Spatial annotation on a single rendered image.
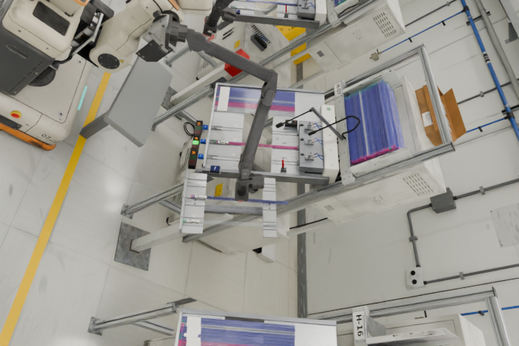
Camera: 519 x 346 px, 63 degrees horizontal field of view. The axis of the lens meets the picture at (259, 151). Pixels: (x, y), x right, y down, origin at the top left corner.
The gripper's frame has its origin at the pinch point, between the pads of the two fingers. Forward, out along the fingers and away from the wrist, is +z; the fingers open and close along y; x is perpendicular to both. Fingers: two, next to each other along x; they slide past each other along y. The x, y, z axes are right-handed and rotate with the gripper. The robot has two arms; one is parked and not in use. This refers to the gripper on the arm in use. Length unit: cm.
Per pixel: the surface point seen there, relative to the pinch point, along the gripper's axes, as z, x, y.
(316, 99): 6, -48, 80
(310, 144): -2, -40, 38
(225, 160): 8.0, 8.7, 29.1
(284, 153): 5.7, -25.6, 35.5
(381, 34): 11, -107, 159
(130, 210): 56, 65, 18
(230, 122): 9, 7, 58
